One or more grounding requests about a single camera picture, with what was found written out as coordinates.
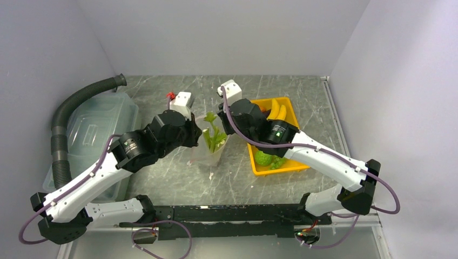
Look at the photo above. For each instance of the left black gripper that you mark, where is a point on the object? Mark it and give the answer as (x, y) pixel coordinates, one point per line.
(195, 133)

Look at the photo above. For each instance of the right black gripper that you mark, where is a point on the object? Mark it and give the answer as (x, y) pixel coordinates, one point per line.
(222, 115)

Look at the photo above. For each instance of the clear zip top bag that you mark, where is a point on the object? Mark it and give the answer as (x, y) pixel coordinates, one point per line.
(200, 154)

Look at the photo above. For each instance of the celery stalk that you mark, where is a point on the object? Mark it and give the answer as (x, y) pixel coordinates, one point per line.
(213, 136)

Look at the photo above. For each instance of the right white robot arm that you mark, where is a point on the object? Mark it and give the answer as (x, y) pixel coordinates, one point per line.
(356, 179)

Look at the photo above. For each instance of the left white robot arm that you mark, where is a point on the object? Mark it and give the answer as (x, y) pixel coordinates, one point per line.
(67, 213)

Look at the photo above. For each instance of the yellow banana bunch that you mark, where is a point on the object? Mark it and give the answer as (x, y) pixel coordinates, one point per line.
(278, 112)

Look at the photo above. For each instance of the green bumpy citrus fruit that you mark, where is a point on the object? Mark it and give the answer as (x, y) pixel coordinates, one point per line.
(262, 159)

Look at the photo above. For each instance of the green grape bunch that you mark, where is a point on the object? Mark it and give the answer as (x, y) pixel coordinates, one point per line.
(276, 162)

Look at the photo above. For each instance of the yellow plastic tray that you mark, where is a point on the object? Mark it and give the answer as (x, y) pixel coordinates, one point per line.
(288, 165)

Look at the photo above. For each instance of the clear plastic storage box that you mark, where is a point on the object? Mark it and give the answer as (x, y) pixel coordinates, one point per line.
(93, 122)

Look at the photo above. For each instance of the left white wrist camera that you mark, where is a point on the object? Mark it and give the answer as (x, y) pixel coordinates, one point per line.
(181, 102)

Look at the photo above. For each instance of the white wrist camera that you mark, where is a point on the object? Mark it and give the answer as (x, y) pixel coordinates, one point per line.
(181, 102)
(232, 90)

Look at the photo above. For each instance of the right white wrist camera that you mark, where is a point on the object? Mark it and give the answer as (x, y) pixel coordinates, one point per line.
(232, 90)

